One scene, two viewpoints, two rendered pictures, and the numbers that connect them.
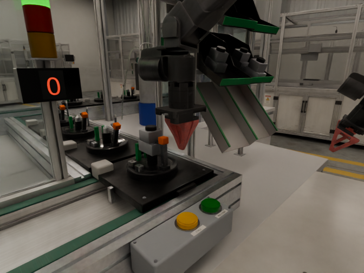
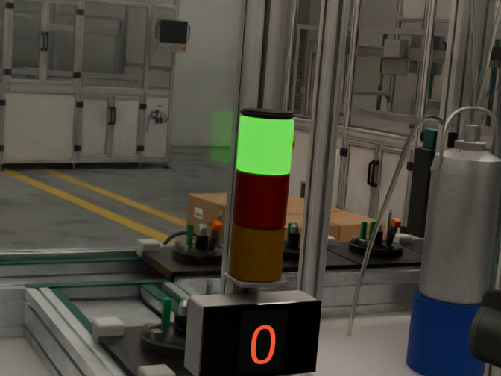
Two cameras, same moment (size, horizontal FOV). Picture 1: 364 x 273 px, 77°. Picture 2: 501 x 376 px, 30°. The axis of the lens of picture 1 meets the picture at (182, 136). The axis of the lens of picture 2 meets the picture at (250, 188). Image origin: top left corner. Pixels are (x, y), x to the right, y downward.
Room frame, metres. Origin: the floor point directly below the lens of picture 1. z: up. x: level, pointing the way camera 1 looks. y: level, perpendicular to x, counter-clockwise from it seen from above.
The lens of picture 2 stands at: (-0.28, 0.04, 1.47)
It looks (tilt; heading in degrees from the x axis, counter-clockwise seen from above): 9 degrees down; 19
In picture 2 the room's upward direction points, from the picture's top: 4 degrees clockwise
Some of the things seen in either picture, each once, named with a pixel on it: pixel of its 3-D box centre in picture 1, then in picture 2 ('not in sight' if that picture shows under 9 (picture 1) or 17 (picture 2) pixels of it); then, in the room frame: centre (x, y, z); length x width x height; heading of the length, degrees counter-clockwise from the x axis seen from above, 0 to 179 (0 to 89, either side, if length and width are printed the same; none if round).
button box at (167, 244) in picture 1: (187, 235); not in sight; (0.37, -0.01, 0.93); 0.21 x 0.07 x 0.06; 135
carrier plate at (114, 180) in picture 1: (152, 173); not in sight; (0.58, 0.08, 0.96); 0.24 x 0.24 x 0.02; 45
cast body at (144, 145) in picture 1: (149, 137); not in sight; (0.59, 0.09, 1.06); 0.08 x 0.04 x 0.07; 42
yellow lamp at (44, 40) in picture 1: (43, 46); (256, 250); (0.53, 0.30, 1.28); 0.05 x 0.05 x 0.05
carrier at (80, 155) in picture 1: (106, 136); not in sight; (0.76, 0.26, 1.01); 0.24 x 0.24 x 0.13; 45
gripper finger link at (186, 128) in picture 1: (185, 129); not in sight; (0.51, -0.01, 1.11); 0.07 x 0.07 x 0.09; 45
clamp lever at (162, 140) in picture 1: (161, 150); not in sight; (0.55, 0.05, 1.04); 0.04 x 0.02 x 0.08; 45
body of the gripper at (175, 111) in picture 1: (181, 98); not in sight; (0.50, 0.00, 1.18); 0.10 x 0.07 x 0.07; 135
